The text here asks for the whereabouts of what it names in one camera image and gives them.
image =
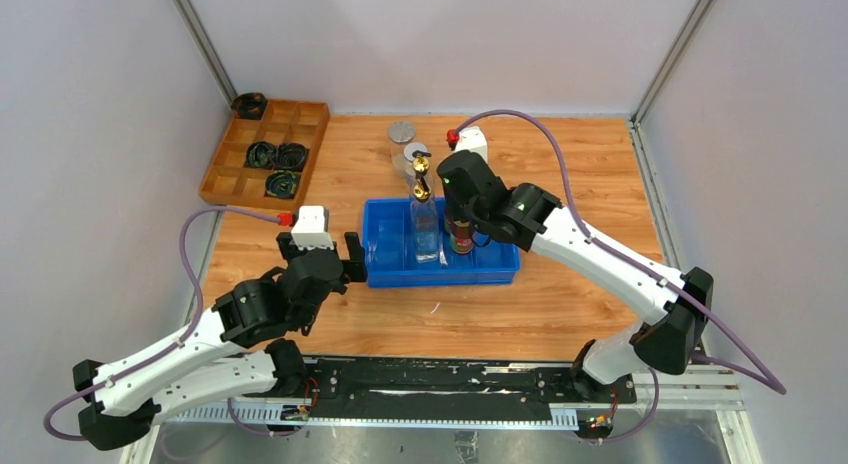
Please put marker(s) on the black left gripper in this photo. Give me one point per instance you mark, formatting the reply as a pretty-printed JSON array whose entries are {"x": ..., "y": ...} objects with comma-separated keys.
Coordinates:
[{"x": 355, "y": 266}]

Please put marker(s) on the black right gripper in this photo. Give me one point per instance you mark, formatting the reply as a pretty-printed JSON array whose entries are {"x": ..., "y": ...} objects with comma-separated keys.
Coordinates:
[{"x": 454, "y": 209}]

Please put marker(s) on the blue plastic divided bin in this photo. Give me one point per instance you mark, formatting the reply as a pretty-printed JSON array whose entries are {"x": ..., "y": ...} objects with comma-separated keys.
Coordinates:
[{"x": 388, "y": 237}]

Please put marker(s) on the glass bottle with brown sauce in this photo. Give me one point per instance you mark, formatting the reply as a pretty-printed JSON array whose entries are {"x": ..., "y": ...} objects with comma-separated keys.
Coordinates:
[{"x": 420, "y": 169}]

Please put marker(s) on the clear glass oil bottle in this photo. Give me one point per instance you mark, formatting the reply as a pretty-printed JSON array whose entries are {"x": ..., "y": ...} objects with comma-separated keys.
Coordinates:
[{"x": 424, "y": 220}]

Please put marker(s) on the red label sauce bottle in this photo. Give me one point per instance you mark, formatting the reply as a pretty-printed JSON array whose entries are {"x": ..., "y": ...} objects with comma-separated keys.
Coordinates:
[{"x": 461, "y": 235}]

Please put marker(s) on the jar with silver lid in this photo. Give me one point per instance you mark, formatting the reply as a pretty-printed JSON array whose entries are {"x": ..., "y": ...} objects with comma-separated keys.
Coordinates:
[{"x": 400, "y": 134}]

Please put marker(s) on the green label sauce bottle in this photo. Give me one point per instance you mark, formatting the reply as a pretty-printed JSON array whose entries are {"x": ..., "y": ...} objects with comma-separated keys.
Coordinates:
[{"x": 448, "y": 222}]

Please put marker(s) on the white bead jar blue label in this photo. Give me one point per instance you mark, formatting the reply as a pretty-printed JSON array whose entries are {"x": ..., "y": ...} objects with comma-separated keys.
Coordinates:
[{"x": 410, "y": 153}]

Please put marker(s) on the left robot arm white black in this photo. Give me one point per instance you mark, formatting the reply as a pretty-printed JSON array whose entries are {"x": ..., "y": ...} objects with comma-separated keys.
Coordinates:
[{"x": 237, "y": 347}]

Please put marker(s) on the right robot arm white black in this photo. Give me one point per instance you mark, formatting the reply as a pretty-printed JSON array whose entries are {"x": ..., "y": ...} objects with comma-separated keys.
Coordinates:
[{"x": 669, "y": 303}]

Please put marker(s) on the dark coiled roll lower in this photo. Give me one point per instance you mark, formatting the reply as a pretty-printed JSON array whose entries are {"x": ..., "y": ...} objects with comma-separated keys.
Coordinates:
[{"x": 282, "y": 184}]

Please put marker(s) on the dark coiled roll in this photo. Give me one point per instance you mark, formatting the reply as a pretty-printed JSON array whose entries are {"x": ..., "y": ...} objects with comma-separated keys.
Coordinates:
[
  {"x": 291, "y": 156},
  {"x": 261, "y": 155},
  {"x": 282, "y": 184}
]

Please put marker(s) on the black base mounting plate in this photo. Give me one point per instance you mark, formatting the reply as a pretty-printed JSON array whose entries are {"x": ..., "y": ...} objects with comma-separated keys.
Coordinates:
[{"x": 450, "y": 390}]

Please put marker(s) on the dark coiled roll upper right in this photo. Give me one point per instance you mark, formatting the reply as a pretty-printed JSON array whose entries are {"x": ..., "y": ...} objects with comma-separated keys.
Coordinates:
[{"x": 291, "y": 156}]

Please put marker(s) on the dark coiled roll upper left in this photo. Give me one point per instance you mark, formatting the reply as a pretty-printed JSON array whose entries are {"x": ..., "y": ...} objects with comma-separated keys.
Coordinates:
[{"x": 261, "y": 155}]

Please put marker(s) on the wooden compartment tray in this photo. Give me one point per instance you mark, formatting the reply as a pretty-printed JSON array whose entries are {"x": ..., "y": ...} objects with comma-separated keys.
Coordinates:
[{"x": 229, "y": 182}]

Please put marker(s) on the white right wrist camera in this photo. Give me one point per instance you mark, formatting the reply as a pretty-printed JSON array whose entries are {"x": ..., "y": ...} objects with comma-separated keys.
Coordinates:
[{"x": 470, "y": 139}]

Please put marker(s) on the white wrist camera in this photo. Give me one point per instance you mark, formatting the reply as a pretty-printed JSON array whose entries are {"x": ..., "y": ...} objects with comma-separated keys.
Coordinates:
[
  {"x": 470, "y": 139},
  {"x": 308, "y": 229}
]

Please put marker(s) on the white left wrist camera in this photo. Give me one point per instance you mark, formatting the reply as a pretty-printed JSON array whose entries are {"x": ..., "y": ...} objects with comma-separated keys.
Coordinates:
[{"x": 308, "y": 229}]

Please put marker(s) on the aluminium frame rail front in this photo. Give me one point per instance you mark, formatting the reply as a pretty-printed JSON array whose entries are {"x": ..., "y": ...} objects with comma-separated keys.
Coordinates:
[{"x": 696, "y": 417}]

